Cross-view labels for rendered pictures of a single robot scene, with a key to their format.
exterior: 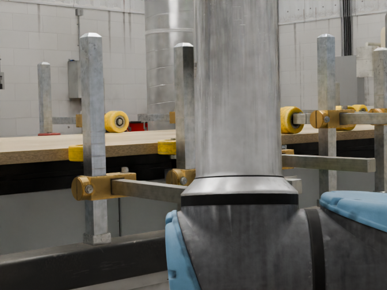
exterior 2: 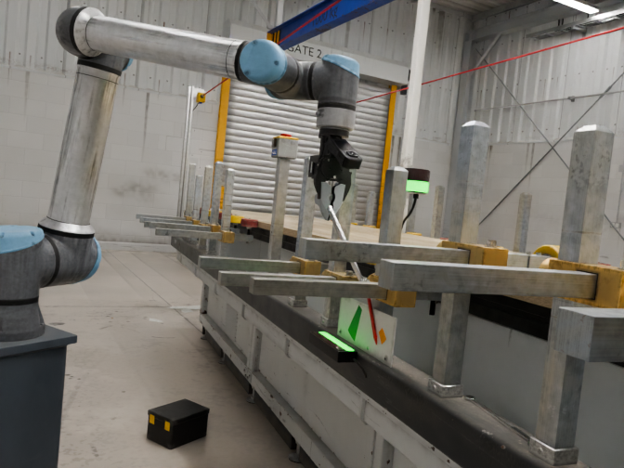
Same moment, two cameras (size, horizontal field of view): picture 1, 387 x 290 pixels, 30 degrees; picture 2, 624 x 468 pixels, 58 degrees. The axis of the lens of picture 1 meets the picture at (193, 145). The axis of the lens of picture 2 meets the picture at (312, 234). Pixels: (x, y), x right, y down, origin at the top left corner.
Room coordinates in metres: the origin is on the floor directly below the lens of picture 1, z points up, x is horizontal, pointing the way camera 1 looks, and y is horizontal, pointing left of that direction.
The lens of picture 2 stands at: (2.04, -1.39, 1.02)
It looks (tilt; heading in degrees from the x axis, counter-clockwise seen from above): 3 degrees down; 106
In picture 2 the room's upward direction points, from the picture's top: 6 degrees clockwise
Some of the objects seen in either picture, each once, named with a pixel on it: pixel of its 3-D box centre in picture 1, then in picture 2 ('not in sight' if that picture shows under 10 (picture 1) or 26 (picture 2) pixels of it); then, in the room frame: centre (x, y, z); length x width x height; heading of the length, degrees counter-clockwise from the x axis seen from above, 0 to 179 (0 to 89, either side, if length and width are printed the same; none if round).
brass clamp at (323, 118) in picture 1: (332, 118); (468, 258); (2.02, -0.39, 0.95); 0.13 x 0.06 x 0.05; 129
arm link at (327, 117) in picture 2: not in sight; (334, 121); (1.68, -0.10, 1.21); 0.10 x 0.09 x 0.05; 39
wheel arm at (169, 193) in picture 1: (136, 189); (275, 266); (1.49, 0.12, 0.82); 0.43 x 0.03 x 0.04; 39
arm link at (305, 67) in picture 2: not in sight; (292, 79); (1.57, -0.10, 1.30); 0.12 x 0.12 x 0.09; 87
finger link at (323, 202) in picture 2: not in sight; (320, 200); (1.67, -0.10, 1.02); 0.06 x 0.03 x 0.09; 129
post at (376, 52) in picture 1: (382, 128); (571, 305); (2.16, -0.57, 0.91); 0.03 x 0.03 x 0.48; 39
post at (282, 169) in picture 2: not in sight; (277, 224); (1.37, 0.42, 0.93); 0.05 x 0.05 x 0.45; 39
